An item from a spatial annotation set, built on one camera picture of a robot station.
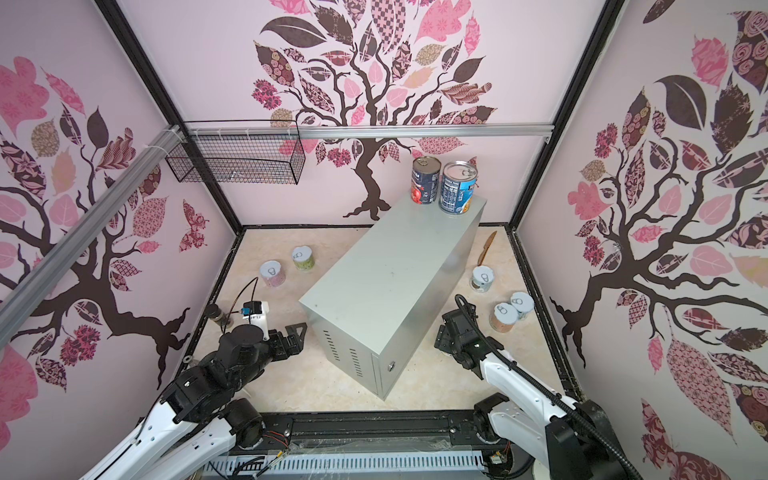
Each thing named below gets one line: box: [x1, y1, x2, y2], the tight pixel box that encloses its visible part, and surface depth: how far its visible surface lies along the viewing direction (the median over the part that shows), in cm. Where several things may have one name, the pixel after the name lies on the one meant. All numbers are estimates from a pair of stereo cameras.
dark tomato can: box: [410, 155, 442, 205], surface depth 75 cm
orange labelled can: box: [489, 302, 519, 333], surface depth 91 cm
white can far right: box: [510, 292, 535, 320], surface depth 93 cm
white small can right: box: [470, 265, 495, 293], surface depth 101 cm
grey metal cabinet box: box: [299, 195, 487, 401], surface depth 65 cm
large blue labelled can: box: [439, 161, 479, 214], surface depth 72 cm
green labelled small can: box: [292, 246, 315, 272], surface depth 108 cm
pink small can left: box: [260, 260, 286, 287], surface depth 103 cm
